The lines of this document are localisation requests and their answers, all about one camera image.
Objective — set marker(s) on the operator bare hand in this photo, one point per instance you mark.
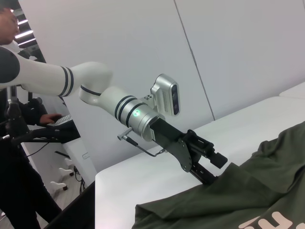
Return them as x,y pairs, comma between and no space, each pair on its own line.
51,118

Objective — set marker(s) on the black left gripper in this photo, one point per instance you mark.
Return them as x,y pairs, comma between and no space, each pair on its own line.
171,140

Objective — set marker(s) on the white rolling stand base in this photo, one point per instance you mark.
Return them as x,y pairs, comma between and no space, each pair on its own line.
65,171

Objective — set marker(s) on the grey keyboard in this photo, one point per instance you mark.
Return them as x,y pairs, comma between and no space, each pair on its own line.
60,120

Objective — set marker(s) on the white wall socket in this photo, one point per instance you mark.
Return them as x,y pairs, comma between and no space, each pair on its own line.
85,156

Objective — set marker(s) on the operator in black clothes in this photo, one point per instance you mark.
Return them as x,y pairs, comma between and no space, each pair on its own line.
21,179

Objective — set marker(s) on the dark green FREE t-shirt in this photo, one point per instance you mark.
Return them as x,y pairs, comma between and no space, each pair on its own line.
238,190

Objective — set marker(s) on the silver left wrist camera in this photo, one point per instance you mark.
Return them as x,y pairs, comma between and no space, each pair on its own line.
166,95

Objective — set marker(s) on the white light strip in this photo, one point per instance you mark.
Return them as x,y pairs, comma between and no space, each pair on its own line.
27,42
23,22
23,34

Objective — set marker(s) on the black equipment rig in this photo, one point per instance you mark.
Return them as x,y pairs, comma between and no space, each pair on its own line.
15,112

